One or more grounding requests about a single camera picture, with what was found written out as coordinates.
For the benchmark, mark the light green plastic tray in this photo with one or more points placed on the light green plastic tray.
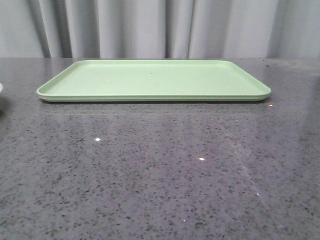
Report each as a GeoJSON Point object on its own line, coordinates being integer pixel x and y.
{"type": "Point", "coordinates": [153, 80]}

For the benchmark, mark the grey pleated curtain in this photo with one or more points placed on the grey pleated curtain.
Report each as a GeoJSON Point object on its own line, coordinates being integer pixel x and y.
{"type": "Point", "coordinates": [158, 29]}

